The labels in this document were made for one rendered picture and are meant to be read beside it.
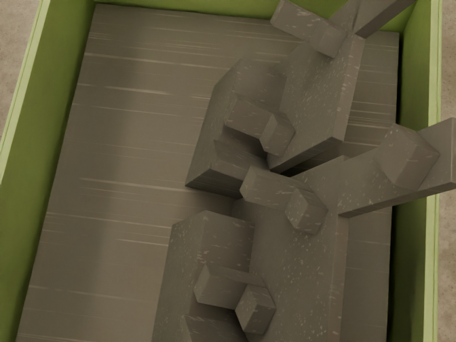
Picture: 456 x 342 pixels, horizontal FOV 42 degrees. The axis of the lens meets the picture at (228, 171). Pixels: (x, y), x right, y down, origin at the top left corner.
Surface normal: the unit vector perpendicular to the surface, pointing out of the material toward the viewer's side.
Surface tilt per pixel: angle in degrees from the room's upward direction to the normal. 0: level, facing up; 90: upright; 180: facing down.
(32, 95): 90
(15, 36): 0
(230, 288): 47
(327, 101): 67
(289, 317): 62
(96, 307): 0
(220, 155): 54
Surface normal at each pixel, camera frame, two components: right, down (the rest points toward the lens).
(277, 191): 0.25, 0.42
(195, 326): 0.40, -0.86
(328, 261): -0.89, -0.27
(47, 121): 0.99, 0.11
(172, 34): -0.03, -0.33
